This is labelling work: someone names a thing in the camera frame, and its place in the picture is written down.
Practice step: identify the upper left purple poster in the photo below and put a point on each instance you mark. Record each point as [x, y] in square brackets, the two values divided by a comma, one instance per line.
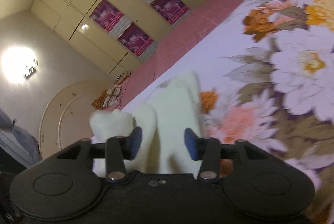
[106, 15]

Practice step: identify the lower right purple poster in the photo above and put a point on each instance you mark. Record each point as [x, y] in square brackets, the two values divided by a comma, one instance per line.
[171, 10]

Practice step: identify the blue grey curtain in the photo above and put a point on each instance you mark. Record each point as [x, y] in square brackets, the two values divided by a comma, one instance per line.
[18, 143]

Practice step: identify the cream knit sweater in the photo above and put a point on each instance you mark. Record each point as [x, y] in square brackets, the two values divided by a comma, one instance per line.
[163, 118]

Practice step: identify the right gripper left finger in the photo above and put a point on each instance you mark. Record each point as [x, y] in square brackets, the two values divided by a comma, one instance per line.
[117, 150]

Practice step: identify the wall lamp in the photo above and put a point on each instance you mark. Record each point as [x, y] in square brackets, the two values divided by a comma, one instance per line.
[30, 68]

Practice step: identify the lilac floral bed blanket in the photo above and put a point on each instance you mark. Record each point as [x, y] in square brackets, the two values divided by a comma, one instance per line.
[266, 76]

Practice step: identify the pink checked bedsheet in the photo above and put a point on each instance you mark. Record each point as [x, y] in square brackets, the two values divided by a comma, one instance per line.
[188, 33]

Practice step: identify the cream wardrobe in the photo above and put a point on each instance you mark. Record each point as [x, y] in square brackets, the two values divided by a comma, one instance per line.
[109, 4]

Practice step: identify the orange patterned pillow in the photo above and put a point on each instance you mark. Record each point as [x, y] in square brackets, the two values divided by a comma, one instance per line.
[111, 96]

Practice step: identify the cream curved headboard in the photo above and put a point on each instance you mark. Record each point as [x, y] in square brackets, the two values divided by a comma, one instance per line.
[66, 117]

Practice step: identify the lower left purple poster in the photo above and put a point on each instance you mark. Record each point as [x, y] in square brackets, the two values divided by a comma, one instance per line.
[135, 40]

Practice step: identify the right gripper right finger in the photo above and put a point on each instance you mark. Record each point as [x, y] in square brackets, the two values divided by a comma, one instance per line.
[208, 152]

